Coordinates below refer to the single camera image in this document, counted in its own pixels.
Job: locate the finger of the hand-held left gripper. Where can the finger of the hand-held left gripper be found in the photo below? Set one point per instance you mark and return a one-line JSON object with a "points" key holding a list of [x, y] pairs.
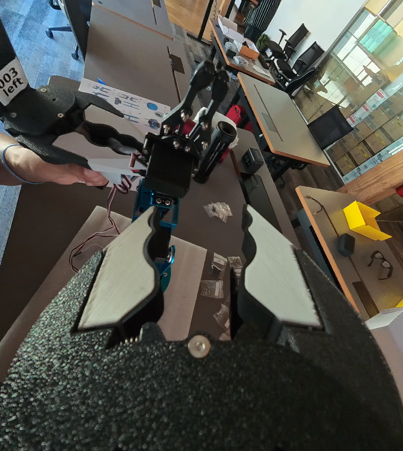
{"points": [[78, 149], [113, 128]]}

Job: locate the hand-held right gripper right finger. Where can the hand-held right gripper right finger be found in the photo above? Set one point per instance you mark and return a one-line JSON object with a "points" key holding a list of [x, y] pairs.
{"points": [[279, 282]]}

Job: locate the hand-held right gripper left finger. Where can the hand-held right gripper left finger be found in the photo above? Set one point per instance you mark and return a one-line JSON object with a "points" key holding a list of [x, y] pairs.
{"points": [[124, 278]]}

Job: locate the black blue toy robot arm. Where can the black blue toy robot arm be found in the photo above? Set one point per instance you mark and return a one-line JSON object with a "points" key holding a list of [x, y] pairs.
{"points": [[168, 169]]}

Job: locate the person's left hand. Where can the person's left hand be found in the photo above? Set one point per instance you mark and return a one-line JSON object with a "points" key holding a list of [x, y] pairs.
{"points": [[78, 176]]}

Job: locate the printed instruction sheet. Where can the printed instruction sheet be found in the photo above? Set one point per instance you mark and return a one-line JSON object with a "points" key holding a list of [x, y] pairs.
{"points": [[134, 105]]}

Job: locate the blue wristband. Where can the blue wristband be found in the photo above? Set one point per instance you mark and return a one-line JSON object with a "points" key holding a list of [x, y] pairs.
{"points": [[5, 158]]}

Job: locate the dark blue pouch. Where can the dark blue pouch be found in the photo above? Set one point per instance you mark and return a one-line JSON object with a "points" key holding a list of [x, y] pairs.
{"points": [[345, 245]]}

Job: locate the white crumpled tissue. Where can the white crumpled tissue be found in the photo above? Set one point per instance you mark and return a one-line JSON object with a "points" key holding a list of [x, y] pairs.
{"points": [[201, 114]]}

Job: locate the bunch of small screw bags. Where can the bunch of small screw bags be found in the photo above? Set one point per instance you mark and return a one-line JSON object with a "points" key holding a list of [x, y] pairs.
{"points": [[219, 210]]}

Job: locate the black ribbed tube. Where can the black ribbed tube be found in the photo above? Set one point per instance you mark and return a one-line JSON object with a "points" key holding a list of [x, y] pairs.
{"points": [[219, 148]]}

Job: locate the black eyeglasses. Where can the black eyeglasses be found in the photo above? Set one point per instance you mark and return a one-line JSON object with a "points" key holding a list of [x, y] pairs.
{"points": [[386, 269]]}

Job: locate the red metal cylinder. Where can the red metal cylinder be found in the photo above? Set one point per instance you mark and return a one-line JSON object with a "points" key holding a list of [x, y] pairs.
{"points": [[234, 112]]}

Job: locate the black device with green display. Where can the black device with green display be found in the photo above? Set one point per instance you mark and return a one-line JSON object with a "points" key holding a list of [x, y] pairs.
{"points": [[252, 160]]}

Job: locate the open white carton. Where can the open white carton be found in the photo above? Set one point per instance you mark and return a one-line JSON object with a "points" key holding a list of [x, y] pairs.
{"points": [[231, 24]]}

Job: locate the black office chair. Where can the black office chair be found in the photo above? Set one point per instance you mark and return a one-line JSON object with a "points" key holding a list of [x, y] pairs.
{"points": [[293, 38], [328, 127], [307, 58], [310, 79]]}

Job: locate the stack of cardboard boxes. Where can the stack of cardboard boxes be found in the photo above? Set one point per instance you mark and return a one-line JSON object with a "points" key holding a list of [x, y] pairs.
{"points": [[374, 141]]}

